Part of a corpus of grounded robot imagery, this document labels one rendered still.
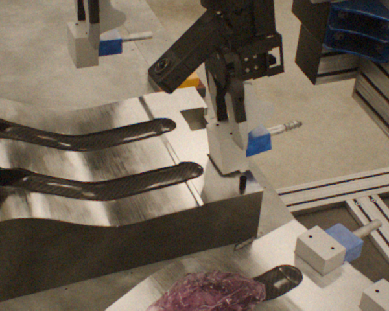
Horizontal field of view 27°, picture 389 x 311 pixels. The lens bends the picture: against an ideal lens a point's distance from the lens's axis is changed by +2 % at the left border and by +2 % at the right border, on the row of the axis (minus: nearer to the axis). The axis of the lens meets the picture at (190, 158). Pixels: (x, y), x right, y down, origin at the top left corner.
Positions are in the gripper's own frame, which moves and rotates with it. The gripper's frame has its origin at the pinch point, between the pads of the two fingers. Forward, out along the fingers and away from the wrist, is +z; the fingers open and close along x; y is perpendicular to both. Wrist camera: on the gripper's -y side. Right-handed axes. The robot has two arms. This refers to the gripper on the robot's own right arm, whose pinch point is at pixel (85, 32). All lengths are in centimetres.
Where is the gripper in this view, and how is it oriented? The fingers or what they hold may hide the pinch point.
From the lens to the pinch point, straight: 126.3
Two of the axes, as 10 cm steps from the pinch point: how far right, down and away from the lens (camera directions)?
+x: -3.6, -6.0, 7.1
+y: 9.3, -1.9, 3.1
